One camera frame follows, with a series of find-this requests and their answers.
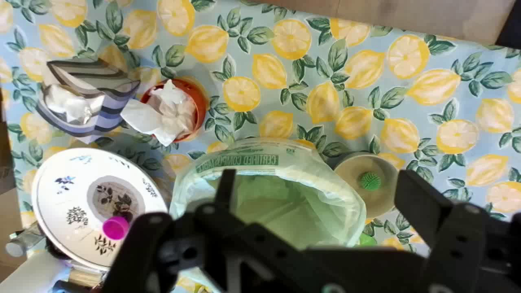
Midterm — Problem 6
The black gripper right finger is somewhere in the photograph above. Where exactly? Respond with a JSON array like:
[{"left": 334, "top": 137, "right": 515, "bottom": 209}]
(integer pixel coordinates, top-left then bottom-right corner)
[{"left": 395, "top": 172, "right": 453, "bottom": 234}]

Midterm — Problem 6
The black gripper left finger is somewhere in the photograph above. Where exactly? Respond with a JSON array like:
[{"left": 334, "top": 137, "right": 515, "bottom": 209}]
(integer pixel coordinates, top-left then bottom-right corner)
[{"left": 216, "top": 170, "right": 237, "bottom": 211}]

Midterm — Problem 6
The white paper tissue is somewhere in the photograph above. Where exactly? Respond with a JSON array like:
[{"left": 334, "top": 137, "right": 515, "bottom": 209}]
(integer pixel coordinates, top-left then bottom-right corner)
[{"left": 121, "top": 81, "right": 196, "bottom": 147}]

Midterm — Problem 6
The red bowl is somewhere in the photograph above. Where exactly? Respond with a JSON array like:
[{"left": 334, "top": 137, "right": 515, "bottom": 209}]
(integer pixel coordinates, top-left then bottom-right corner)
[{"left": 141, "top": 79, "right": 209, "bottom": 146}]

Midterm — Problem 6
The beige bowl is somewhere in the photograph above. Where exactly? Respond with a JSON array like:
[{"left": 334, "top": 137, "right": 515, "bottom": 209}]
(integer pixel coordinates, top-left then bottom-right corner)
[{"left": 334, "top": 154, "right": 398, "bottom": 219}]

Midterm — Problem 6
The white bin with green bag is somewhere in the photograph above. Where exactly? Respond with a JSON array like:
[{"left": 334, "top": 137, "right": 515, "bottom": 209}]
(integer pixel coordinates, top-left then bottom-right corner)
[{"left": 170, "top": 139, "right": 367, "bottom": 250}]

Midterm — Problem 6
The green bottle cap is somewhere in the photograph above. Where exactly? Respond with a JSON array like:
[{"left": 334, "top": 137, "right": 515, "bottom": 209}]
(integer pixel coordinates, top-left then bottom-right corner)
[{"left": 359, "top": 172, "right": 383, "bottom": 193}]

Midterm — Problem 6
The lemon print tablecloth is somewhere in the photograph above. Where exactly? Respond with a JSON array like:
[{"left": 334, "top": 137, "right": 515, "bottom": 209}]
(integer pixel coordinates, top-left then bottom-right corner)
[{"left": 0, "top": 0, "right": 521, "bottom": 221}]

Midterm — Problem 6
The pink bottle cap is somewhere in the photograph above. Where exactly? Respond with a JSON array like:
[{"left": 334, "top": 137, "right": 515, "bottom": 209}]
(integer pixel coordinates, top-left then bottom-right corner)
[{"left": 103, "top": 216, "right": 131, "bottom": 242}]

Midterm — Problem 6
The white floral plate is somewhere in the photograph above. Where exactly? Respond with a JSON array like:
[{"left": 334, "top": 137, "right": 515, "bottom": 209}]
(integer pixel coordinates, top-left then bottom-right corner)
[{"left": 32, "top": 149, "right": 167, "bottom": 273}]

